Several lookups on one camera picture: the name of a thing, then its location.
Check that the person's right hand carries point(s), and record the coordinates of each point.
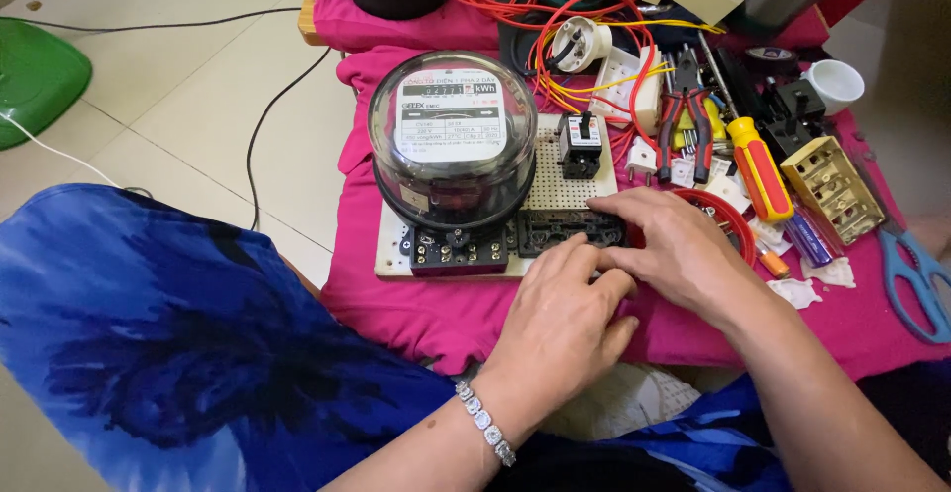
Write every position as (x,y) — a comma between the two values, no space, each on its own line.
(683,247)

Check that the person's left hand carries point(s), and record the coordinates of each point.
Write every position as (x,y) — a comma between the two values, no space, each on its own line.
(553,321)

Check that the black socket frame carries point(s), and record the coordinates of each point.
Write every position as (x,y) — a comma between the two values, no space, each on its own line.
(553,230)

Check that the red round plastic lid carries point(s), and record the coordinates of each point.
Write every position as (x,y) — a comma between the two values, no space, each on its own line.
(732,217)

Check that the small orange screwdriver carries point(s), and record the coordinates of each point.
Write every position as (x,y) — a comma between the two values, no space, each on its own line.
(773,260)

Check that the white two-pin plug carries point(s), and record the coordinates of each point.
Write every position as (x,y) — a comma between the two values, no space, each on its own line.
(640,159)

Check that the orange and yellow screwdriver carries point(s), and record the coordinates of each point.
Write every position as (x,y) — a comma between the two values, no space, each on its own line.
(761,172)

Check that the white mesh cloth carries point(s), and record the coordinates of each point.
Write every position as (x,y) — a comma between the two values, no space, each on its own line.
(631,403)

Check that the white plastic fragment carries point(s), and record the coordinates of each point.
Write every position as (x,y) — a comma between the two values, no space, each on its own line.
(793,293)
(830,273)

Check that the blue tester pen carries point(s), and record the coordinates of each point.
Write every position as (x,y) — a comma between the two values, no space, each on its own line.
(810,238)

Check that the red and black pliers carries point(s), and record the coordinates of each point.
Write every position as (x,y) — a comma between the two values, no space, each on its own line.
(685,117)

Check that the white perforated mounting board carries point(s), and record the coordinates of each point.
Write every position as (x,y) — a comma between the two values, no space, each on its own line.
(565,187)

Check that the pink cloth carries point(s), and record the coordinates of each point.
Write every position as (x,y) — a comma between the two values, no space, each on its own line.
(416,313)

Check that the black circuit breaker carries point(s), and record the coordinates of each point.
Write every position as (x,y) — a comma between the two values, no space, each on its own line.
(579,146)

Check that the white open socket box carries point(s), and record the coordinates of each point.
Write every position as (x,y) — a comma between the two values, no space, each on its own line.
(617,83)

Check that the glass-domed electric meter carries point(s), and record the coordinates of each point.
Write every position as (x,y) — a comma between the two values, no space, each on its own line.
(453,143)

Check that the black tape roll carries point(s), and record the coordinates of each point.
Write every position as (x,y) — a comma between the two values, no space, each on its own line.
(773,57)

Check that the white cup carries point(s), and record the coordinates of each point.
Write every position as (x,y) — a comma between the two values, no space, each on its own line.
(836,85)

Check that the white round lamp holder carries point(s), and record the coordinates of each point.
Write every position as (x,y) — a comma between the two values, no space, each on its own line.
(583,42)

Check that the blue scissors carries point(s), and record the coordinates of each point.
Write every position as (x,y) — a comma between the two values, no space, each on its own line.
(917,276)

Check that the person's blue patterned clothing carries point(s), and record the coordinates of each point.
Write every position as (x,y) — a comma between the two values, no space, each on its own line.
(171,343)

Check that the wooden table edge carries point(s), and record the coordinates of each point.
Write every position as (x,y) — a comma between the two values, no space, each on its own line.
(308,20)

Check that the green plastic stool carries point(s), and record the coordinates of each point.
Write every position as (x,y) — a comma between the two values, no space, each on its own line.
(37,79)

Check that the gold metal switch frame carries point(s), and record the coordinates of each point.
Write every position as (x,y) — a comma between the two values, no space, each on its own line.
(832,187)

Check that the black knife switch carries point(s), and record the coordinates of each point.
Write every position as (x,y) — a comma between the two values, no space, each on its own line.
(795,117)

